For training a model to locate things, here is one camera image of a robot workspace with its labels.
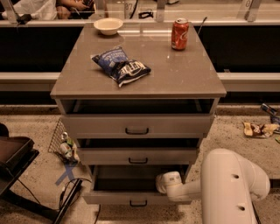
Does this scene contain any white bowl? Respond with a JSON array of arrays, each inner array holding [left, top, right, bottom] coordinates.
[[94, 17, 123, 36]]

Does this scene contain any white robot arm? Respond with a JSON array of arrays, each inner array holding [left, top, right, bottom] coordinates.
[[156, 149, 270, 224]]

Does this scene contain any white green bottle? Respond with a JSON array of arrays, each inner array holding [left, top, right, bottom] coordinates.
[[59, 132, 79, 163]]

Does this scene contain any brown snack wrapper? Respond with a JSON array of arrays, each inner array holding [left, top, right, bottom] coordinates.
[[243, 122, 279, 138]]

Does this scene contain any black stand base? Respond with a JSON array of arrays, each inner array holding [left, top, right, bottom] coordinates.
[[0, 123, 58, 221]]

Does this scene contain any wire mesh basket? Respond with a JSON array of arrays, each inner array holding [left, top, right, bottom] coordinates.
[[48, 119, 66, 153]]

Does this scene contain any blue snack packet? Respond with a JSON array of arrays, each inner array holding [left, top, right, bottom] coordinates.
[[261, 103, 280, 124]]

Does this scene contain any grey drawer cabinet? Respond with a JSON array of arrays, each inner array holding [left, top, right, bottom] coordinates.
[[50, 22, 228, 187]]

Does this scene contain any orange soda can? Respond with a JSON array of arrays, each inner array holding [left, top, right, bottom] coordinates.
[[171, 18, 189, 50]]

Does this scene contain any black cable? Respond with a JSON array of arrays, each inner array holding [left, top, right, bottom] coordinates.
[[59, 178, 102, 224]]

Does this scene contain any black floor bar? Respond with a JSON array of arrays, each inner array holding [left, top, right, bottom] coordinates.
[[252, 203, 262, 224]]

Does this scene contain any grey drawer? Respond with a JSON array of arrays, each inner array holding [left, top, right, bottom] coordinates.
[[83, 164, 190, 207], [61, 115, 214, 139], [77, 148, 198, 165]]

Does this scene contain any grey middle drawer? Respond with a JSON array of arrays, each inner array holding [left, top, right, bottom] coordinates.
[[77, 148, 198, 165]]

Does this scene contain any black bar left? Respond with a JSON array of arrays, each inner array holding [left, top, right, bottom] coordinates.
[[52, 179, 82, 224]]

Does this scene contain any grey top drawer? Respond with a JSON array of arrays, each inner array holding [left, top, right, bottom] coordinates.
[[61, 115, 214, 139]]

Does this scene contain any grey bottom drawer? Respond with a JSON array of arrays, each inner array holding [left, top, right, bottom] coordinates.
[[83, 164, 190, 207]]

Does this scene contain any blue kettle chips bag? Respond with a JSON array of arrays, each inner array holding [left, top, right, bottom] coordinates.
[[91, 46, 151, 88]]

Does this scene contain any person in background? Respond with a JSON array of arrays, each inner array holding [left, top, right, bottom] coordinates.
[[56, 0, 95, 19]]

